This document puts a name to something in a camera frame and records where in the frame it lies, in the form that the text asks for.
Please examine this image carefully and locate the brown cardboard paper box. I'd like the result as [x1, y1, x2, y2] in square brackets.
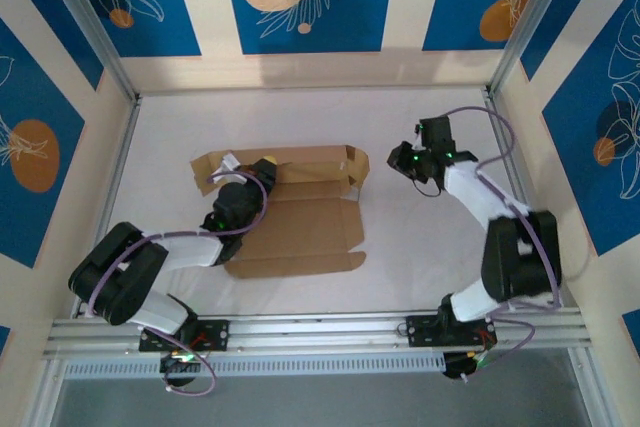
[189, 144, 371, 279]

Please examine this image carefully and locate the black left controller module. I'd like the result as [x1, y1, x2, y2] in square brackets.
[159, 351, 207, 388]

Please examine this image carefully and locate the black controller module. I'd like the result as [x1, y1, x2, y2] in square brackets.
[442, 352, 489, 382]
[159, 351, 207, 388]

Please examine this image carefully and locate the black right controller module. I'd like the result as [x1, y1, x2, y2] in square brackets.
[442, 352, 489, 382]

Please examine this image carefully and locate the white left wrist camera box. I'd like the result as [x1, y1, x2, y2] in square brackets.
[208, 152, 242, 184]

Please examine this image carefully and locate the aluminium table side rail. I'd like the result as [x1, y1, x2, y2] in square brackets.
[73, 96, 144, 319]
[482, 89, 564, 308]

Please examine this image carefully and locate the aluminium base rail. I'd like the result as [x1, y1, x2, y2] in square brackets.
[42, 306, 596, 362]

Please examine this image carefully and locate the aluminium corner post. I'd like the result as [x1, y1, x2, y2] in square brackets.
[37, 0, 142, 101]
[486, 0, 587, 97]

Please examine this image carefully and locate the grey slotted cable duct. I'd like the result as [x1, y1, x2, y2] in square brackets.
[62, 352, 447, 381]

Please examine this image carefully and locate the aluminium frame bar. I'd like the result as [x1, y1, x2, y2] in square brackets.
[24, 359, 69, 427]
[567, 346, 619, 427]

